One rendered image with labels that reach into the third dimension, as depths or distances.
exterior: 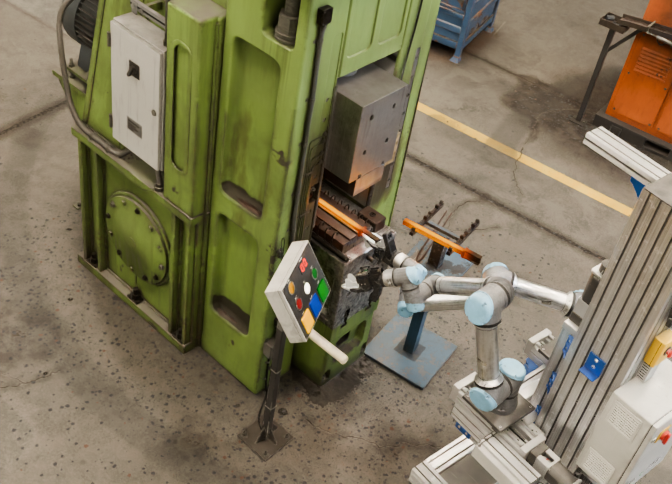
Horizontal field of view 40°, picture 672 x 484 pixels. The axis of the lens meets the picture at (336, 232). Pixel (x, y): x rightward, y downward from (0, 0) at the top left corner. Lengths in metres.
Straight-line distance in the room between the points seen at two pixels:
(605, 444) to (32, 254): 3.36
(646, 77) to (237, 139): 4.00
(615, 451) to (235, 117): 2.07
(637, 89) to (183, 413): 4.32
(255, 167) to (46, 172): 2.37
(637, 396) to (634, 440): 0.17
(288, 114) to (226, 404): 1.74
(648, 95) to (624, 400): 4.05
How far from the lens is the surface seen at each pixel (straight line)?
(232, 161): 4.14
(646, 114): 7.41
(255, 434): 4.67
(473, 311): 3.51
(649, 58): 7.24
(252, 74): 3.84
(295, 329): 3.78
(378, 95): 3.82
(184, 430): 4.68
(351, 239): 4.27
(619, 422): 3.71
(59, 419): 4.75
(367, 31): 3.79
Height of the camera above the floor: 3.77
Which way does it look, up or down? 41 degrees down
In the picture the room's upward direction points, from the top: 11 degrees clockwise
